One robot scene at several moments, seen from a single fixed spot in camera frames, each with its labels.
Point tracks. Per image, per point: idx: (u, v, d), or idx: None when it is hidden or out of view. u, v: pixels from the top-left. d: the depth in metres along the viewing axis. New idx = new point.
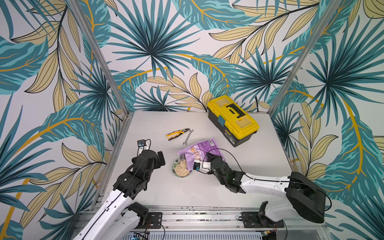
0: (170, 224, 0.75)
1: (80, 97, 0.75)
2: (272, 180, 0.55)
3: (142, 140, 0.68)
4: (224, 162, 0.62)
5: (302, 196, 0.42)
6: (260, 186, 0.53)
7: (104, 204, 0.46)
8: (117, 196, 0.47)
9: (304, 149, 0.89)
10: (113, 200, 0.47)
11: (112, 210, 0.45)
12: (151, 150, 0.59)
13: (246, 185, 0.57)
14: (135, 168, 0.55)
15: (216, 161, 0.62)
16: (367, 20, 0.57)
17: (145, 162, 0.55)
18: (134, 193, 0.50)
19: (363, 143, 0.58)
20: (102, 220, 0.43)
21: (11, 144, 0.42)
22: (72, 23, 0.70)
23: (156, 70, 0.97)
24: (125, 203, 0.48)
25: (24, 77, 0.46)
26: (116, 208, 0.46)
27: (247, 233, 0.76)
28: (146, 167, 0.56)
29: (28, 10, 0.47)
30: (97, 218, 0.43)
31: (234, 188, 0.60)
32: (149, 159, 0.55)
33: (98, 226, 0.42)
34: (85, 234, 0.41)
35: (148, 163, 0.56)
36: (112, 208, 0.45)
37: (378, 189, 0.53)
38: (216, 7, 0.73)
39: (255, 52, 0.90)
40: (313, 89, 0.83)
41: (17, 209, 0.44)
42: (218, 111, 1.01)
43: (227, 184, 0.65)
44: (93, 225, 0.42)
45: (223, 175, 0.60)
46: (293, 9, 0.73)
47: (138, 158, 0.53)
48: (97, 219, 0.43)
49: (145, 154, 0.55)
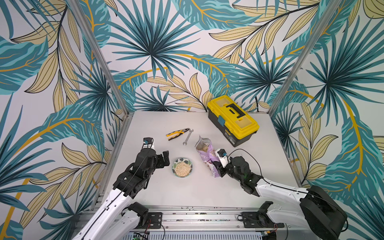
0: (170, 224, 0.75)
1: (80, 97, 0.75)
2: (289, 188, 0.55)
3: (149, 137, 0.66)
4: (245, 161, 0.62)
5: (315, 212, 0.42)
6: (275, 192, 0.54)
7: (104, 203, 0.46)
8: (117, 195, 0.47)
9: (304, 149, 0.89)
10: (113, 199, 0.46)
11: (112, 209, 0.45)
12: (150, 149, 0.57)
13: (261, 188, 0.58)
14: (135, 167, 0.54)
15: (236, 158, 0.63)
16: (367, 20, 0.57)
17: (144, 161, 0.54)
18: (134, 191, 0.50)
19: (363, 143, 0.58)
20: (102, 220, 0.43)
21: (11, 144, 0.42)
22: (72, 23, 0.70)
23: (156, 70, 0.97)
24: (125, 202, 0.48)
25: (24, 77, 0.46)
26: (116, 207, 0.46)
27: (247, 233, 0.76)
28: (146, 166, 0.55)
29: (28, 10, 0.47)
30: (97, 218, 0.43)
31: (248, 189, 0.62)
32: (148, 158, 0.54)
33: (97, 225, 0.42)
34: (84, 233, 0.41)
35: (148, 162, 0.55)
36: (112, 207, 0.45)
37: (378, 189, 0.53)
38: (216, 7, 0.73)
39: (255, 52, 0.90)
40: (313, 89, 0.83)
41: (17, 209, 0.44)
42: (218, 111, 1.01)
43: (244, 182, 0.67)
44: (93, 225, 0.42)
45: (241, 174, 0.61)
46: (293, 9, 0.73)
47: (137, 157, 0.52)
48: (97, 219, 0.43)
49: (146, 152, 0.54)
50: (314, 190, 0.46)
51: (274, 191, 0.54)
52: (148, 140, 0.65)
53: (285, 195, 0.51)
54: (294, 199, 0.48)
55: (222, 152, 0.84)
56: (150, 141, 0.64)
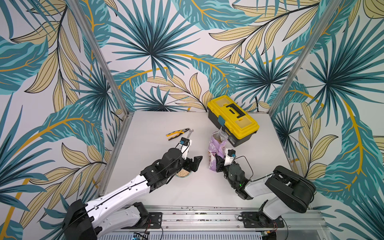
0: (170, 224, 0.75)
1: (80, 97, 0.75)
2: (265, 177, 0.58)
3: (185, 138, 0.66)
4: (241, 170, 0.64)
5: (280, 184, 0.52)
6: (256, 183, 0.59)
7: (128, 183, 0.50)
8: (141, 181, 0.51)
9: (304, 149, 0.89)
10: (136, 183, 0.50)
11: (133, 191, 0.48)
12: (177, 150, 0.58)
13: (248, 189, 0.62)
14: (162, 165, 0.56)
15: (234, 166, 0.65)
16: (367, 20, 0.57)
17: (170, 162, 0.55)
18: (154, 186, 0.53)
19: (363, 143, 0.58)
20: (122, 196, 0.46)
21: (11, 144, 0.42)
22: (72, 23, 0.70)
23: (156, 70, 0.97)
24: (144, 191, 0.51)
25: (24, 77, 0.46)
26: (137, 191, 0.49)
27: (247, 233, 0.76)
28: (170, 167, 0.57)
29: (27, 10, 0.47)
30: (119, 192, 0.47)
31: (242, 195, 0.66)
32: (173, 160, 0.55)
33: (116, 199, 0.45)
34: (104, 200, 0.44)
35: (173, 163, 0.56)
36: (133, 190, 0.48)
37: (378, 189, 0.53)
38: (216, 7, 0.73)
39: (255, 52, 0.90)
40: (313, 89, 0.83)
41: (17, 209, 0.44)
42: (218, 111, 1.01)
43: (238, 189, 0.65)
44: (113, 197, 0.45)
45: (237, 181, 0.64)
46: (293, 9, 0.73)
47: (164, 157, 0.54)
48: (118, 193, 0.47)
49: (171, 153, 0.55)
50: (278, 169, 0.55)
51: (255, 185, 0.59)
52: (184, 141, 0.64)
53: (263, 185, 0.53)
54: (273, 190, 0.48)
55: (231, 152, 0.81)
56: (185, 143, 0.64)
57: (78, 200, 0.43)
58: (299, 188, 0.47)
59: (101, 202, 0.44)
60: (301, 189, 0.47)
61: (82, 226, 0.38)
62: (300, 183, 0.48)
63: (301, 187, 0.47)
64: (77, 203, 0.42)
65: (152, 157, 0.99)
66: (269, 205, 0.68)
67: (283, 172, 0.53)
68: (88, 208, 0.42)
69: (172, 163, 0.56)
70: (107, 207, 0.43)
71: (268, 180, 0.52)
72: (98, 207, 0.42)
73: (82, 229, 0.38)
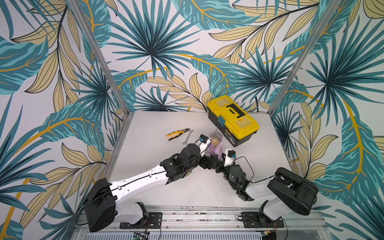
0: (170, 224, 0.75)
1: (80, 97, 0.75)
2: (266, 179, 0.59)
3: (204, 135, 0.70)
4: (242, 172, 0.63)
5: (283, 186, 0.52)
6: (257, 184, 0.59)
7: (149, 171, 0.51)
8: (161, 171, 0.53)
9: (304, 149, 0.89)
10: (156, 172, 0.52)
11: (153, 179, 0.50)
12: (196, 146, 0.58)
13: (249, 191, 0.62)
14: (181, 159, 0.56)
15: (235, 168, 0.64)
16: (367, 20, 0.57)
17: (188, 157, 0.56)
18: (171, 178, 0.55)
19: (363, 143, 0.58)
20: (143, 182, 0.48)
21: (11, 144, 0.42)
22: (72, 23, 0.70)
23: (156, 70, 0.97)
24: (161, 182, 0.52)
25: (24, 77, 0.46)
26: (156, 180, 0.50)
27: (247, 233, 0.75)
28: (188, 162, 0.58)
29: (27, 10, 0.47)
30: (140, 178, 0.48)
31: (243, 196, 0.65)
32: (191, 156, 0.56)
33: (138, 183, 0.47)
34: (127, 183, 0.46)
35: (190, 158, 0.57)
36: (153, 178, 0.50)
37: (378, 189, 0.53)
38: (216, 7, 0.73)
39: (255, 52, 0.90)
40: (313, 89, 0.83)
41: (17, 209, 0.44)
42: (218, 111, 1.01)
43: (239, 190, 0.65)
44: (136, 181, 0.47)
45: (238, 183, 0.63)
46: (293, 9, 0.73)
47: (183, 151, 0.55)
48: (140, 179, 0.48)
49: (189, 149, 0.56)
50: (280, 171, 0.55)
51: (256, 186, 0.59)
52: (203, 139, 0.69)
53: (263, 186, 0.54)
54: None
55: (232, 153, 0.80)
56: (204, 140, 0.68)
57: (103, 178, 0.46)
58: (302, 190, 0.47)
59: (124, 184, 0.45)
60: (304, 190, 0.46)
61: (106, 204, 0.39)
62: (302, 185, 0.48)
63: (304, 190, 0.47)
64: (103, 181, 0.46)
65: (152, 157, 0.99)
66: (269, 206, 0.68)
67: (285, 174, 0.51)
68: (112, 187, 0.43)
69: (190, 159, 0.57)
70: (128, 190, 0.44)
71: (270, 183, 0.52)
72: (121, 188, 0.44)
73: (105, 206, 0.39)
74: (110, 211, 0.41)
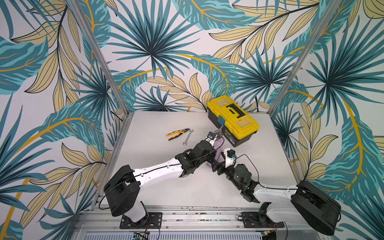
0: (170, 224, 0.75)
1: (80, 97, 0.75)
2: (281, 188, 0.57)
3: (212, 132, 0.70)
4: (248, 172, 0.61)
5: (308, 205, 0.44)
6: (270, 194, 0.55)
7: (166, 162, 0.54)
8: (177, 163, 0.56)
9: (304, 149, 0.89)
10: (173, 164, 0.55)
11: (170, 170, 0.53)
12: (208, 143, 0.62)
13: (259, 194, 0.60)
14: (194, 154, 0.61)
15: (240, 168, 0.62)
16: (367, 20, 0.57)
17: (201, 152, 0.60)
18: (184, 172, 0.59)
19: (363, 143, 0.58)
20: (162, 171, 0.51)
21: (11, 145, 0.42)
22: (72, 23, 0.70)
23: (156, 70, 0.97)
24: (176, 174, 0.56)
25: (24, 77, 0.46)
26: (173, 171, 0.53)
27: (247, 233, 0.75)
28: (200, 156, 0.62)
29: (27, 10, 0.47)
30: (158, 168, 0.51)
31: (248, 197, 0.62)
32: (204, 151, 0.60)
33: (157, 173, 0.49)
34: (147, 171, 0.48)
35: (203, 153, 0.61)
36: (170, 169, 0.53)
37: (378, 189, 0.53)
38: (216, 7, 0.73)
39: (255, 52, 0.90)
40: (313, 89, 0.83)
41: (17, 209, 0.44)
42: (218, 111, 1.01)
43: (244, 191, 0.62)
44: (155, 171, 0.49)
45: (244, 183, 0.60)
46: (293, 9, 0.73)
47: (196, 146, 0.60)
48: (158, 168, 0.51)
49: (202, 144, 0.59)
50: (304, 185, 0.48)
51: (269, 194, 0.56)
52: (212, 136, 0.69)
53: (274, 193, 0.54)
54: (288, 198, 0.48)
55: (232, 153, 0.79)
56: (213, 137, 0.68)
57: (124, 165, 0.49)
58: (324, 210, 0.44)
59: (145, 172, 0.48)
60: (325, 209, 0.44)
61: (131, 187, 0.42)
62: (325, 203, 0.45)
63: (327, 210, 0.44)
64: (124, 167, 0.46)
65: (152, 157, 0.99)
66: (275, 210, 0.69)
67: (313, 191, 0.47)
68: (135, 173, 0.46)
69: (203, 154, 0.61)
70: (150, 177, 0.47)
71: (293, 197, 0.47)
72: (143, 176, 0.46)
73: (130, 190, 0.41)
74: (133, 195, 0.43)
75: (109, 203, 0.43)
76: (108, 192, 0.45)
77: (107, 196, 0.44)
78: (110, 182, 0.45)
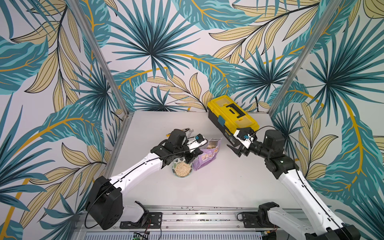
0: (170, 224, 0.75)
1: (80, 97, 0.75)
2: (322, 206, 0.43)
3: (200, 134, 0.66)
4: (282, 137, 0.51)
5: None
6: (302, 196, 0.46)
7: (143, 159, 0.53)
8: (155, 157, 0.55)
9: (304, 149, 0.89)
10: (151, 158, 0.54)
11: (149, 165, 0.52)
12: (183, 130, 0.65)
13: (289, 180, 0.49)
14: (169, 143, 0.62)
15: (273, 131, 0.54)
16: (367, 20, 0.57)
17: (177, 140, 0.62)
18: (165, 162, 0.58)
19: (363, 143, 0.58)
20: (141, 170, 0.49)
21: (11, 144, 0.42)
22: (72, 22, 0.70)
23: (156, 70, 0.97)
24: (157, 167, 0.55)
25: (24, 77, 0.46)
26: (152, 165, 0.53)
27: (247, 233, 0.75)
28: (176, 143, 0.63)
29: (27, 10, 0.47)
30: (137, 167, 0.50)
31: (272, 165, 0.53)
32: (179, 136, 0.62)
33: (136, 172, 0.48)
34: (125, 174, 0.47)
35: (179, 140, 0.63)
36: (149, 164, 0.52)
37: (378, 189, 0.53)
38: (216, 7, 0.73)
39: (255, 52, 0.90)
40: (313, 89, 0.83)
41: (17, 209, 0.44)
42: (218, 111, 1.01)
43: (268, 157, 0.56)
44: (134, 171, 0.48)
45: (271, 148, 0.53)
46: (293, 9, 0.73)
47: (171, 133, 0.61)
48: (136, 168, 0.49)
49: (176, 131, 0.61)
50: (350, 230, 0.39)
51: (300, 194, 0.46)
52: (199, 138, 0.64)
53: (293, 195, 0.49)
54: (319, 223, 0.42)
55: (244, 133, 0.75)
56: (199, 140, 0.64)
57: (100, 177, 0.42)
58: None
59: (123, 176, 0.46)
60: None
61: (112, 196, 0.40)
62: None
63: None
64: (101, 178, 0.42)
65: None
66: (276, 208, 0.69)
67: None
68: (112, 181, 0.44)
69: (179, 140, 0.63)
70: (130, 180, 0.46)
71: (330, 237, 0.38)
72: (122, 180, 0.45)
73: (113, 199, 0.40)
74: (118, 202, 0.42)
75: (96, 218, 0.41)
76: (90, 208, 0.43)
77: (90, 212, 0.42)
78: (89, 199, 0.42)
